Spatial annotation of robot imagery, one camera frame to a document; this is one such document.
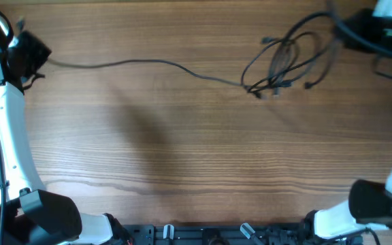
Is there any black USB cable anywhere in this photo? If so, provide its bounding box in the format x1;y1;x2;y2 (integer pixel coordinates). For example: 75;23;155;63
46;58;265;99

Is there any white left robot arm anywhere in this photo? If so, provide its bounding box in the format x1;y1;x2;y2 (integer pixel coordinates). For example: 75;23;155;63
0;11;114;244

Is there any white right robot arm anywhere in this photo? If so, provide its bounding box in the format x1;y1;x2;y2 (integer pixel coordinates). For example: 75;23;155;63
297;1;392;244

